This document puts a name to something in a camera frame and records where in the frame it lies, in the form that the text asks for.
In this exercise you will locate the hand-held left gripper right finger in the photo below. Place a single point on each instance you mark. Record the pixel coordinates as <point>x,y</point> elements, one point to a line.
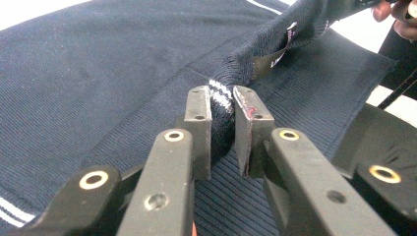
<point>295,177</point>

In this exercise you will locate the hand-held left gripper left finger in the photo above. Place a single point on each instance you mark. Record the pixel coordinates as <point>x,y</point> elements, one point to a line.
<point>170,170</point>

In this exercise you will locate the dark navy knit vest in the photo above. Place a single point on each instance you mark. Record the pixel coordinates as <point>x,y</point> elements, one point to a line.
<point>114,82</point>

